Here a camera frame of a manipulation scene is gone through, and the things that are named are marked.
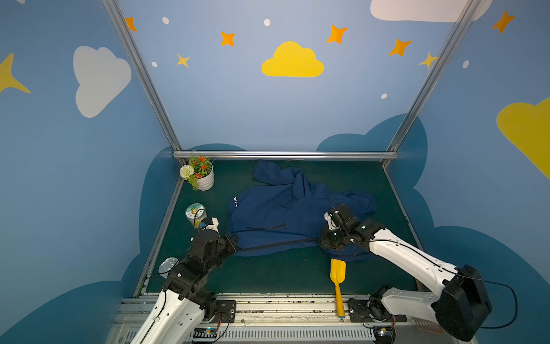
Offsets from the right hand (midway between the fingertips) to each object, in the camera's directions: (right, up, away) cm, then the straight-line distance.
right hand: (318, 238), depth 82 cm
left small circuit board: (-41, -30, -9) cm, 52 cm away
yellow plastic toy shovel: (+8, -15, +1) cm, 17 cm away
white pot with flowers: (-53, +26, +17) cm, 61 cm away
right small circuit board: (+21, -32, -9) cm, 39 cm away
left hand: (-30, +3, -6) cm, 31 cm away
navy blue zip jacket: (-14, +8, +14) cm, 21 cm away
